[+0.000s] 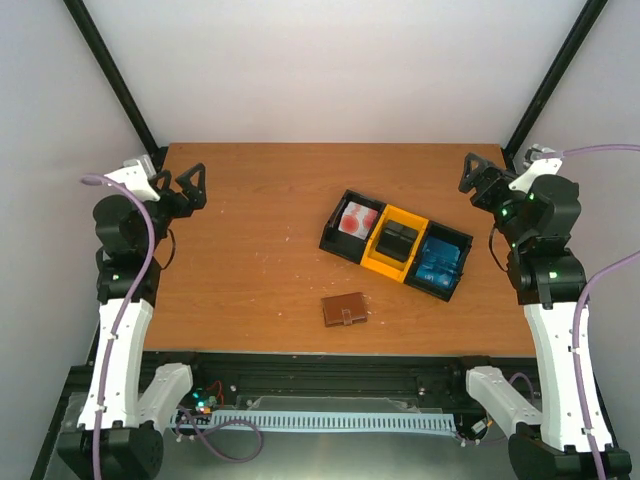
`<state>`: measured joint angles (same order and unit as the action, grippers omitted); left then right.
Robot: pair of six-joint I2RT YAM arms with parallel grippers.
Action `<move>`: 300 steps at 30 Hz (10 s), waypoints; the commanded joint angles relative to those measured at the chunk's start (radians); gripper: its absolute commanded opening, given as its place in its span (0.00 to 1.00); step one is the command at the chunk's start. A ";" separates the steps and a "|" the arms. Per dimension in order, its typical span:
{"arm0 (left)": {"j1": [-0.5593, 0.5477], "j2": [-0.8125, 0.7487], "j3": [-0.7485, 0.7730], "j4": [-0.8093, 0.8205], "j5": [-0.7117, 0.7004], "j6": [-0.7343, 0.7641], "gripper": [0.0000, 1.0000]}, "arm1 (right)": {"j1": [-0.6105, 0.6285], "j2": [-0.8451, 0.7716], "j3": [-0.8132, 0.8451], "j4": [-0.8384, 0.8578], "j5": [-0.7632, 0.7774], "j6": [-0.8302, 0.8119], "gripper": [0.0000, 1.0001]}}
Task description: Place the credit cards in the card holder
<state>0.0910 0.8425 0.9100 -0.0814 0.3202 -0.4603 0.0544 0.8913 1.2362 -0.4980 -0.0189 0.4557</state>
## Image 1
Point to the left black frame post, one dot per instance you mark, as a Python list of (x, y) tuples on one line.
[(96, 44)]

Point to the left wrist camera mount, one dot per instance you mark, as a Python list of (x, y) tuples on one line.
[(136, 174)]

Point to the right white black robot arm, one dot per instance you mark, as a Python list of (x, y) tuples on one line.
[(567, 436)]

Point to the brown leather card holder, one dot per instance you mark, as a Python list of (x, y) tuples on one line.
[(344, 310)]

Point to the black right card bin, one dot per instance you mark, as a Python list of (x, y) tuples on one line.
[(462, 240)]

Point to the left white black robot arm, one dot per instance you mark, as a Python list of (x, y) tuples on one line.
[(119, 431)]

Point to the blue credit card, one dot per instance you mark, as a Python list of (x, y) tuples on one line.
[(439, 263)]

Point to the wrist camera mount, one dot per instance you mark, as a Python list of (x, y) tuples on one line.
[(136, 174), (539, 161)]

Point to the black credit card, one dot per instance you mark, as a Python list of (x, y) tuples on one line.
[(396, 241)]

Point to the black frame post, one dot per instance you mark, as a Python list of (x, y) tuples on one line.
[(96, 44), (579, 31)]

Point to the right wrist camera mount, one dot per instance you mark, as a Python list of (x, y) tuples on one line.
[(539, 161)]

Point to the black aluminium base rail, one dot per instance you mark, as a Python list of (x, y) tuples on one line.
[(423, 381)]

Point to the right black frame post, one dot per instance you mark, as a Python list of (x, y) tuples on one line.
[(579, 31)]

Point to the black card bin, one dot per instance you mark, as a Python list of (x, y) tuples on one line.
[(462, 240), (343, 245)]

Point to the red white credit card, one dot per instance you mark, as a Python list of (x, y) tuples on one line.
[(357, 220)]

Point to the small electronics board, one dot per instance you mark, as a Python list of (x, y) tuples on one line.
[(205, 400)]

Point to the black left card bin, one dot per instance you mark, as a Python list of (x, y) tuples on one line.
[(343, 245)]

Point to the yellow middle card bin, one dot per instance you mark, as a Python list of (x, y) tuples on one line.
[(376, 262)]

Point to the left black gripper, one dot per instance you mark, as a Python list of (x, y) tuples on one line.
[(197, 199)]

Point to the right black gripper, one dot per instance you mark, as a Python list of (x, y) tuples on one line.
[(495, 178)]

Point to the light blue cable duct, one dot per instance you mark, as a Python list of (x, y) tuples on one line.
[(334, 422)]

